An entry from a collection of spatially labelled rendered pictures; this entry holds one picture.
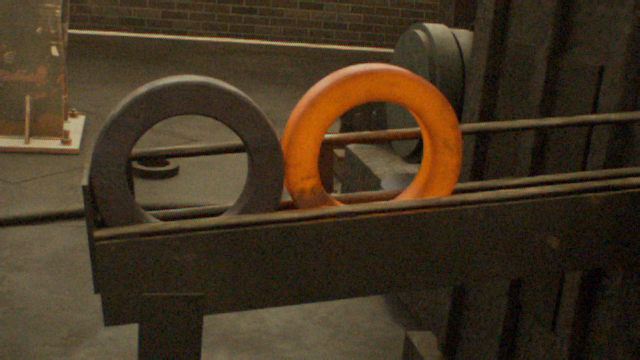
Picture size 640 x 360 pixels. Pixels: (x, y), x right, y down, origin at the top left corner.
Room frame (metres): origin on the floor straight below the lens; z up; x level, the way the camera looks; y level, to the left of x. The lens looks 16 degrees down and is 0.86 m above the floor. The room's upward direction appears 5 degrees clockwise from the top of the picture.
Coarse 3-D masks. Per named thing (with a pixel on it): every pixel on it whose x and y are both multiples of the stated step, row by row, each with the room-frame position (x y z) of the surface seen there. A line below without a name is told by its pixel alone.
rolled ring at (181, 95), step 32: (128, 96) 0.75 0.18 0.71; (160, 96) 0.73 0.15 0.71; (192, 96) 0.74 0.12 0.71; (224, 96) 0.75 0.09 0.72; (128, 128) 0.73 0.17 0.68; (256, 128) 0.76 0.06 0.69; (96, 160) 0.72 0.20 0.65; (128, 160) 0.73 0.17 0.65; (256, 160) 0.76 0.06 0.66; (96, 192) 0.72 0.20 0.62; (128, 192) 0.73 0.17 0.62; (256, 192) 0.76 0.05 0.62; (128, 224) 0.73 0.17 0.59
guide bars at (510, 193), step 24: (480, 192) 0.80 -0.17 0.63; (504, 192) 0.80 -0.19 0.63; (528, 192) 0.80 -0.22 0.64; (552, 192) 0.81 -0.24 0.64; (576, 192) 0.82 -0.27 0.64; (240, 216) 0.74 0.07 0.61; (264, 216) 0.74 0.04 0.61; (288, 216) 0.74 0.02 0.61; (312, 216) 0.75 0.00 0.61; (336, 216) 0.75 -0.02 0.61; (96, 240) 0.70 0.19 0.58
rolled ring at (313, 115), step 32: (384, 64) 0.81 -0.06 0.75; (320, 96) 0.77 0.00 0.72; (352, 96) 0.78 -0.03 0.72; (384, 96) 0.79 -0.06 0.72; (416, 96) 0.80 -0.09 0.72; (288, 128) 0.78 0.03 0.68; (320, 128) 0.77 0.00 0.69; (448, 128) 0.81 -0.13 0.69; (288, 160) 0.77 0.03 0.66; (448, 160) 0.81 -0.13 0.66; (288, 192) 0.78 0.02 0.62; (320, 192) 0.78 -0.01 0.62; (416, 192) 0.81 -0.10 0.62; (448, 192) 0.81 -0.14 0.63
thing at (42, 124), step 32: (0, 0) 3.06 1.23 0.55; (32, 0) 3.09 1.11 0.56; (64, 0) 3.40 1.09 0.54; (0, 32) 3.06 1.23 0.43; (32, 32) 3.09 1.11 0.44; (64, 32) 3.39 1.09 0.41; (0, 64) 3.06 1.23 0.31; (32, 64) 3.09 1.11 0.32; (64, 64) 3.38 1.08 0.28; (0, 96) 3.06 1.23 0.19; (32, 96) 3.09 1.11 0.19; (64, 96) 3.39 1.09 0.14; (0, 128) 3.06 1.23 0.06; (32, 128) 3.09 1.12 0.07; (64, 128) 3.29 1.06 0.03
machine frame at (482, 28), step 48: (480, 0) 1.63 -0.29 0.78; (528, 0) 1.43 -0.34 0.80; (576, 0) 1.28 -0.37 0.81; (624, 0) 1.11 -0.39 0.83; (480, 48) 1.53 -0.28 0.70; (528, 48) 1.39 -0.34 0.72; (576, 48) 1.26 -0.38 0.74; (624, 48) 1.09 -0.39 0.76; (480, 96) 1.50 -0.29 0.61; (528, 96) 1.36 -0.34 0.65; (576, 96) 1.22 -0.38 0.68; (624, 96) 1.09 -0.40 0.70; (480, 144) 1.50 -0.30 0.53; (528, 144) 1.30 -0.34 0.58; (576, 144) 1.20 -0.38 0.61; (624, 144) 1.10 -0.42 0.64; (480, 288) 1.44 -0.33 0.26; (528, 288) 1.26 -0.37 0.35; (576, 288) 1.10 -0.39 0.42; (432, 336) 1.61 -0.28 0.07; (480, 336) 1.41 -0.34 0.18; (528, 336) 1.25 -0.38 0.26; (576, 336) 1.09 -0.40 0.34
